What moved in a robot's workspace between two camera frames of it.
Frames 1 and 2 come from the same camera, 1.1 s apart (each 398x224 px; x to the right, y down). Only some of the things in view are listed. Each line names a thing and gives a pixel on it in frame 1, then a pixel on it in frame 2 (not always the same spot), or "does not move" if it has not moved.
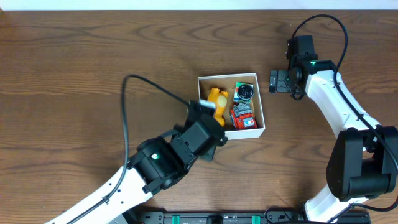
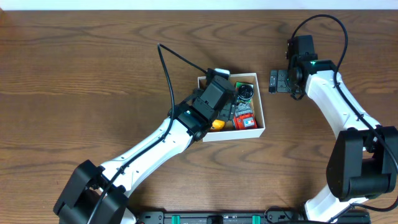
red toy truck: [242, 117] does not move
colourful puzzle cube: [236, 96] does not move
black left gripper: [195, 112] -> [226, 109]
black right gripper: [278, 82] does not move
